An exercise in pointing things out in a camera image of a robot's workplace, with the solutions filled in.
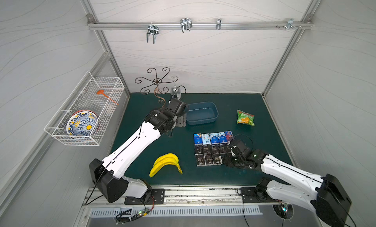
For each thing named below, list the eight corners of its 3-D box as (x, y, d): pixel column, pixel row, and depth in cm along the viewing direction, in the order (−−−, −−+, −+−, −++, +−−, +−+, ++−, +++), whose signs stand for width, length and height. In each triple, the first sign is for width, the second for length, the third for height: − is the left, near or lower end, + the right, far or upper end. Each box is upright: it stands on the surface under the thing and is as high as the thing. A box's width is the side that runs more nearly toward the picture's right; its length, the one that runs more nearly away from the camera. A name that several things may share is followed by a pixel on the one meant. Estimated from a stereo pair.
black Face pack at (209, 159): (205, 164, 87) (206, 162, 84) (205, 156, 90) (205, 154, 88) (213, 164, 87) (213, 162, 84) (212, 156, 90) (212, 154, 88)
